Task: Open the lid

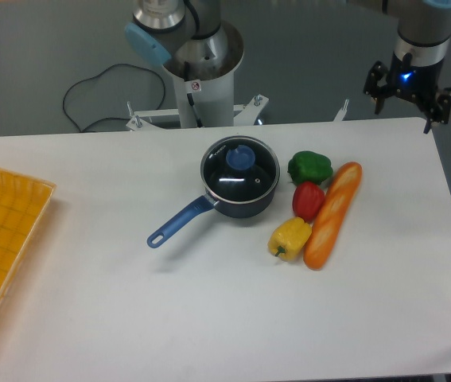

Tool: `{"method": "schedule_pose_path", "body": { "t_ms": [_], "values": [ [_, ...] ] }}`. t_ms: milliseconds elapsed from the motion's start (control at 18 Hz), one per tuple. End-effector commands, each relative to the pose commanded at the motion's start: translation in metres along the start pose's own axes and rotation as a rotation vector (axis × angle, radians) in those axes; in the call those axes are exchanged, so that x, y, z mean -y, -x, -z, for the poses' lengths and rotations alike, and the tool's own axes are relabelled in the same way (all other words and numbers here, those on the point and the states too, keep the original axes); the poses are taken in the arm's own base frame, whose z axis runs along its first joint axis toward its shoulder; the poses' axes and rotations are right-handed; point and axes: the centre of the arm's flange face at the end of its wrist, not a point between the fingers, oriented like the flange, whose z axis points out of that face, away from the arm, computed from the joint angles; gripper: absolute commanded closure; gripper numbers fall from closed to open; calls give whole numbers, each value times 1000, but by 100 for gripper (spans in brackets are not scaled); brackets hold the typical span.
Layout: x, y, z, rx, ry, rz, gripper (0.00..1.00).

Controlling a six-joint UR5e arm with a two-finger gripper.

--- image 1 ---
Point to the glass lid with blue knob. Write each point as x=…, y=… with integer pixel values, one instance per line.
x=240, y=169

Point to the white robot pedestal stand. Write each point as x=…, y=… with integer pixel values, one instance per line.
x=203, y=76

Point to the orange baguette bread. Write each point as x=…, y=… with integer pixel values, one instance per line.
x=326, y=227

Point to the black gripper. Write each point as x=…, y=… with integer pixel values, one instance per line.
x=414, y=84

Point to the yellow bell pepper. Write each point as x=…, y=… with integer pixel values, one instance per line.
x=288, y=239

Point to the dark blue saucepan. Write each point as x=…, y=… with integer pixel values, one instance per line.
x=205, y=203

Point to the green bell pepper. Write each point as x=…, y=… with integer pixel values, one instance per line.
x=309, y=166

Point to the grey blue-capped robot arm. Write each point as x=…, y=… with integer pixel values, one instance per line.
x=424, y=27

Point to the red bell pepper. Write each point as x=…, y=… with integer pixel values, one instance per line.
x=307, y=200

